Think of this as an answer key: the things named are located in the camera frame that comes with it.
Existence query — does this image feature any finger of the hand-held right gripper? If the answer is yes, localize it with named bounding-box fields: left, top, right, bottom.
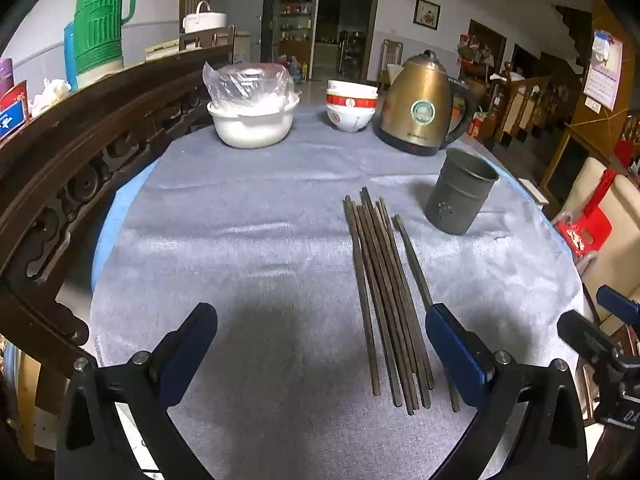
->
left=596, top=285, right=640, bottom=327
left=556, top=311, right=618, bottom=363

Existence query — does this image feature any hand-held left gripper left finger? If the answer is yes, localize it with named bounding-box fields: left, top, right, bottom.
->
left=55, top=302, right=219, bottom=480

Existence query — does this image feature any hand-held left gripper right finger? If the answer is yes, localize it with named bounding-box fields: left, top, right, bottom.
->
left=426, top=303, right=589, bottom=480

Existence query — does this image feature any bundle of dark chopsticks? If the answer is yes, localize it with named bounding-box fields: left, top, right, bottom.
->
left=342, top=186, right=435, bottom=416

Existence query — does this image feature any dark chopstick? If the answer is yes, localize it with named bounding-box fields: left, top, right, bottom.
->
left=392, top=214, right=461, bottom=413

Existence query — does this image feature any grey metal chopstick holder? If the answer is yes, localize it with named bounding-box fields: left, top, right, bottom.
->
left=425, top=147, right=501, bottom=236

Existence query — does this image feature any cream armchair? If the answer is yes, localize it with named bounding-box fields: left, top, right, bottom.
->
left=550, top=156, right=640, bottom=331

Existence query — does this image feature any red plastic stool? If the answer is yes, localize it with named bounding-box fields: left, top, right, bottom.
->
left=555, top=170, right=618, bottom=261

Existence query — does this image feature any grey tablecloth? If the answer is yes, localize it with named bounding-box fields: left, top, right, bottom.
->
left=90, top=105, right=586, bottom=480

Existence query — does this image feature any blue table cover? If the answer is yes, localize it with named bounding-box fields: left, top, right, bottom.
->
left=91, top=162, right=161, bottom=293

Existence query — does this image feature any wooden stair railing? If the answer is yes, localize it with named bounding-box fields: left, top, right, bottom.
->
left=492, top=62, right=591, bottom=146

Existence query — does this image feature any white plastic basin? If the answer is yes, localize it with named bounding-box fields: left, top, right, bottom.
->
left=207, top=91, right=300, bottom=149

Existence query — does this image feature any carved wooden bench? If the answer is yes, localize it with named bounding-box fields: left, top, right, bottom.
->
left=0, top=45, right=236, bottom=461

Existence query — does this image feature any gold electric kettle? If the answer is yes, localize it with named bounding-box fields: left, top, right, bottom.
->
left=374, top=50, right=476, bottom=157

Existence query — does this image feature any clear plastic bag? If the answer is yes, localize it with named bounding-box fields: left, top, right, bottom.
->
left=202, top=61, right=303, bottom=111

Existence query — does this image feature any white crumpled plastic bag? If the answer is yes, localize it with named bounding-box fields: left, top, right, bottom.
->
left=30, top=78, right=72, bottom=117

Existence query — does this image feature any red and blue box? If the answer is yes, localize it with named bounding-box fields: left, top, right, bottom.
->
left=0, top=80, right=32, bottom=141

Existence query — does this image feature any wooden chair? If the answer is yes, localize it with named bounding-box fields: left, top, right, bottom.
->
left=382, top=38, right=405, bottom=91

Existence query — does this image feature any blue thermos flask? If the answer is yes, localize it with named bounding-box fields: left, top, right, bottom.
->
left=63, top=22, right=81, bottom=92

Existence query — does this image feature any green thermos flask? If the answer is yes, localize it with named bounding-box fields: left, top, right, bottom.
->
left=74, top=0, right=139, bottom=88

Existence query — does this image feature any shelf with bottles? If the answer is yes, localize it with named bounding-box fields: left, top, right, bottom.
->
left=276, top=0, right=316, bottom=78

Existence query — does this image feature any grey refrigerator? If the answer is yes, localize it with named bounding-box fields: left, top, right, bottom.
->
left=209, top=0, right=277, bottom=81

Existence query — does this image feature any wall calendar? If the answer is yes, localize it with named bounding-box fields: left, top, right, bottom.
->
left=582, top=30, right=625, bottom=113

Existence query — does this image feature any white pot with handle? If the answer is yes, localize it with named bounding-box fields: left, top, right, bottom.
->
left=182, top=1, right=228, bottom=35

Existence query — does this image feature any framed wall picture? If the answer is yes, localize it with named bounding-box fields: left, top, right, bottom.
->
left=413, top=0, right=442, bottom=31

